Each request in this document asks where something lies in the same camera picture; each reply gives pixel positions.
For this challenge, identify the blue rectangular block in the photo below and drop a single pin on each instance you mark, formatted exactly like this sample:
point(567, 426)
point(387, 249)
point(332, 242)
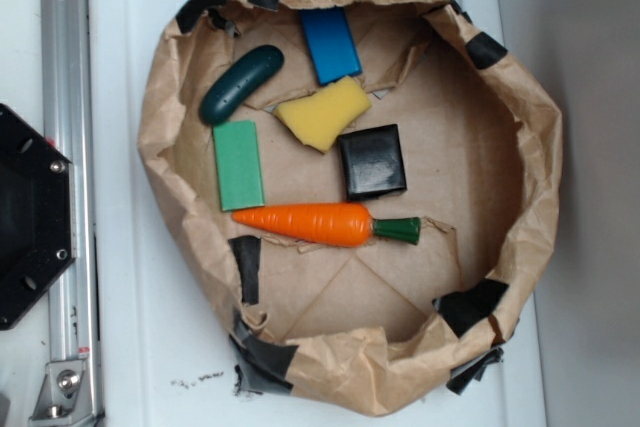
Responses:
point(330, 44)

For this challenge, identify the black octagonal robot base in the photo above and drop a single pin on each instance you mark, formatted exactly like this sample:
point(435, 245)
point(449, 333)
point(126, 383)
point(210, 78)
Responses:
point(36, 217)

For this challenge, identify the black square block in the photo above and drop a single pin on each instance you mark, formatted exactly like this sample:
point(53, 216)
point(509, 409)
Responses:
point(372, 163)

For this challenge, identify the green rectangular block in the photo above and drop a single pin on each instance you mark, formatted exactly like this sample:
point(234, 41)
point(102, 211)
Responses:
point(238, 165)

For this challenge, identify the orange toy carrot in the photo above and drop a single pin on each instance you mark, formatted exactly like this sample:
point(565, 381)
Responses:
point(334, 224)

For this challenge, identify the yellow sponge piece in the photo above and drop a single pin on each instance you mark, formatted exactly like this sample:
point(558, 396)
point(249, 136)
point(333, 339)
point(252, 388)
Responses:
point(317, 120)

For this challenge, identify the dark green toy cucumber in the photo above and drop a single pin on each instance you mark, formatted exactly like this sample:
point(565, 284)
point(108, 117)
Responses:
point(238, 82)

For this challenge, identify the aluminium extrusion rail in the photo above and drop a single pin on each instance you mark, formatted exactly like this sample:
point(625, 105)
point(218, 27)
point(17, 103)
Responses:
point(73, 298)

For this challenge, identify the metal corner bracket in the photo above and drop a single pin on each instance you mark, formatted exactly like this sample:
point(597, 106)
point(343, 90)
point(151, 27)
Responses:
point(65, 397)

